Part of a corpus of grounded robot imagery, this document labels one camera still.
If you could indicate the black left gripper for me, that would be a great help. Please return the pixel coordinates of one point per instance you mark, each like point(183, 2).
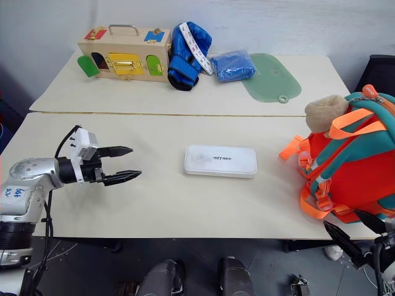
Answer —
point(92, 171)

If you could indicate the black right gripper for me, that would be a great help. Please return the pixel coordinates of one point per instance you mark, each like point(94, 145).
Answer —
point(365, 254)

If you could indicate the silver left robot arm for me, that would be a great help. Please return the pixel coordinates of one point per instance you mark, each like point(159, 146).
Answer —
point(23, 188)

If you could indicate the orange and teal backpack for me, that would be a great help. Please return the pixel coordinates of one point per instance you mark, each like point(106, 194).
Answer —
point(355, 172)

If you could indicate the white rectangular case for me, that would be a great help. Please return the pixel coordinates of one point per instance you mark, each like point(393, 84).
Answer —
point(220, 161)

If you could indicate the white object on floor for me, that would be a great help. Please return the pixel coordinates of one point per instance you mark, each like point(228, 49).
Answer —
point(333, 253)

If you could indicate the small metal floor fitting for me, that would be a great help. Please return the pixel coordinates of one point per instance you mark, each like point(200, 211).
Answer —
point(298, 285)

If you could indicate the wooden lock activity box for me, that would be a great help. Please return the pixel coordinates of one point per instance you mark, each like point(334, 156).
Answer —
point(123, 55)

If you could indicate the dark blue object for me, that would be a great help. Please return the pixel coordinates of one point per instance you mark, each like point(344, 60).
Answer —
point(7, 123)

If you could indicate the beige plush toy pendant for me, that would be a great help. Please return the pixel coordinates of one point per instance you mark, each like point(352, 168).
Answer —
point(322, 114)

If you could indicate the dark rounded shape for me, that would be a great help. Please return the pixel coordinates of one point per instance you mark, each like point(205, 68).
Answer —
point(236, 277)
point(162, 277)

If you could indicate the blue boxing glove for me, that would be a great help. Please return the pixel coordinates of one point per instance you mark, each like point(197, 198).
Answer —
point(188, 52)

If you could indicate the white measuring tape strip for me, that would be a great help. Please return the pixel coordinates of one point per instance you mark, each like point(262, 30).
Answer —
point(197, 49)

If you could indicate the blue plastic-wrapped bundle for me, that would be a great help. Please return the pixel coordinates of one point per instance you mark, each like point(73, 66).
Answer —
point(233, 66)

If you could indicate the black chair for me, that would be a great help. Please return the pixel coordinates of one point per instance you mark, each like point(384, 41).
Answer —
point(378, 72)

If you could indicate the green silicone mat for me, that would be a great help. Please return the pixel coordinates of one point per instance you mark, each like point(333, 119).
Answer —
point(274, 77)

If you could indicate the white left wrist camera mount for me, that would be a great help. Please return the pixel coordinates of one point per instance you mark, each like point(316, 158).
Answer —
point(82, 140)

